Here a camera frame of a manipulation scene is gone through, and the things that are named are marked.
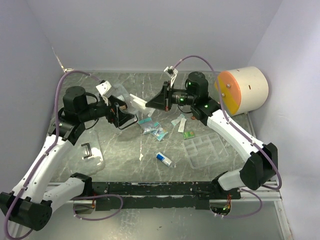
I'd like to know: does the teal cartoon plaster packet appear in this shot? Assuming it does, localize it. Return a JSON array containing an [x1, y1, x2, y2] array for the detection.
[[151, 125, 168, 142]]

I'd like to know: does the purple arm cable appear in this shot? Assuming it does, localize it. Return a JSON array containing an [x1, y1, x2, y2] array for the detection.
[[3, 70, 106, 240], [174, 54, 283, 191]]

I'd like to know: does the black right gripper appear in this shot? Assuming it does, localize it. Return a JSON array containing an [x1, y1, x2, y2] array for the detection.
[[145, 80, 196, 112]]

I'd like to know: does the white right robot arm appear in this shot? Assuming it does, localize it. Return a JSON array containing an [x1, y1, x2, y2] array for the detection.
[[146, 69, 279, 199]]

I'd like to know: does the cream cylinder orange face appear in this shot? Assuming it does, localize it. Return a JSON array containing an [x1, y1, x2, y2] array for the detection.
[[217, 66, 269, 116]]

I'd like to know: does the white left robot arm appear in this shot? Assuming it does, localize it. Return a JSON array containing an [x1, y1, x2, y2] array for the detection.
[[0, 84, 136, 231]]

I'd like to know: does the aluminium frame rail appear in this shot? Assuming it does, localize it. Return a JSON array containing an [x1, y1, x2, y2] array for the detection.
[[44, 181, 283, 202]]

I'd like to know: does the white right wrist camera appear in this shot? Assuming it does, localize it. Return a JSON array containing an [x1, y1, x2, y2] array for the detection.
[[163, 66, 178, 88]]

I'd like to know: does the green white medicine box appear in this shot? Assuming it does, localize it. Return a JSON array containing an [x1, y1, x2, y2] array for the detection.
[[183, 131, 195, 140]]

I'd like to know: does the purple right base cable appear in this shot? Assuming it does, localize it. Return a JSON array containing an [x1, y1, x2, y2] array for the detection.
[[214, 187, 263, 219]]

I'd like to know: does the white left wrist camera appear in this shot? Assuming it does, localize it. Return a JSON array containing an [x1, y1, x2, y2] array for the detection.
[[95, 81, 113, 106]]

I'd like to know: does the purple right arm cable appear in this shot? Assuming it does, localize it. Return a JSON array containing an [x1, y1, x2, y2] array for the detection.
[[174, 54, 283, 191]]

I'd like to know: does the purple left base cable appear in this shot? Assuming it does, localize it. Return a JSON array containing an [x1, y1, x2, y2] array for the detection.
[[72, 194, 125, 221]]

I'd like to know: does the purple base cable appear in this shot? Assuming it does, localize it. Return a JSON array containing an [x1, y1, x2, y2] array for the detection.
[[214, 187, 263, 219], [72, 194, 125, 221]]

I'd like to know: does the clear box lid black handle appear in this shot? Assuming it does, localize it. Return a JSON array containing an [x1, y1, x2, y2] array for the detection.
[[52, 129, 105, 182]]

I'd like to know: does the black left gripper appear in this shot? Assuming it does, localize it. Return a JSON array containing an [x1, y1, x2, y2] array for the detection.
[[79, 94, 135, 127]]

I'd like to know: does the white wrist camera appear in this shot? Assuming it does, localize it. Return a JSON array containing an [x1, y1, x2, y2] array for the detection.
[[163, 66, 178, 88], [95, 81, 113, 106]]

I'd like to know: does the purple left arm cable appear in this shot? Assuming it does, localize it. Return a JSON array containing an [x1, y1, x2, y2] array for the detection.
[[3, 70, 106, 240]]

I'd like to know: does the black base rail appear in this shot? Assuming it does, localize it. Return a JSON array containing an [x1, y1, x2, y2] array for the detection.
[[62, 181, 242, 212]]

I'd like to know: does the white teal swab packet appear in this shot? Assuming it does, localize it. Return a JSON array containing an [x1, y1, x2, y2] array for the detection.
[[171, 114, 187, 133]]

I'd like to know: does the clear plastic medicine box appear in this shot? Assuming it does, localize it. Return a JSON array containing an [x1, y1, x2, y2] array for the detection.
[[108, 84, 139, 130]]

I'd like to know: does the clear compartment tray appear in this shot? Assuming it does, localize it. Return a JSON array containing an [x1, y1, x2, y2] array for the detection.
[[182, 132, 229, 169]]

